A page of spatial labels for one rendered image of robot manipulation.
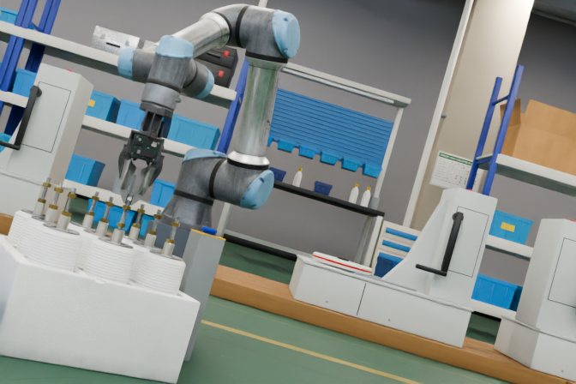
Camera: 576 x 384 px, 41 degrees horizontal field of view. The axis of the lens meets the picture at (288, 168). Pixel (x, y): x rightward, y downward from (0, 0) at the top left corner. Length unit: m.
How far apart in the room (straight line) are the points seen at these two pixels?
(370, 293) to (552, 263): 0.89
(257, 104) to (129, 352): 0.76
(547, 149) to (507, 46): 1.86
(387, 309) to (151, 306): 2.14
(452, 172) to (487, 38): 1.42
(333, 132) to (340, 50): 2.76
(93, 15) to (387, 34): 3.79
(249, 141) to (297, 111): 5.57
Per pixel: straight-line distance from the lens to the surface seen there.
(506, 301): 6.59
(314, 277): 3.62
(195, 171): 2.15
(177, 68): 1.66
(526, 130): 6.71
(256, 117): 2.07
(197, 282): 1.95
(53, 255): 1.61
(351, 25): 10.33
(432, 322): 3.72
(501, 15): 8.37
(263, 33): 2.04
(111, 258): 1.65
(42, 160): 3.80
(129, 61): 1.82
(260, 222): 9.95
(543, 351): 3.89
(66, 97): 3.81
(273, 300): 3.54
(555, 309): 3.96
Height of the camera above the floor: 0.39
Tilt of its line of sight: 4 degrees up
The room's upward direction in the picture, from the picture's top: 16 degrees clockwise
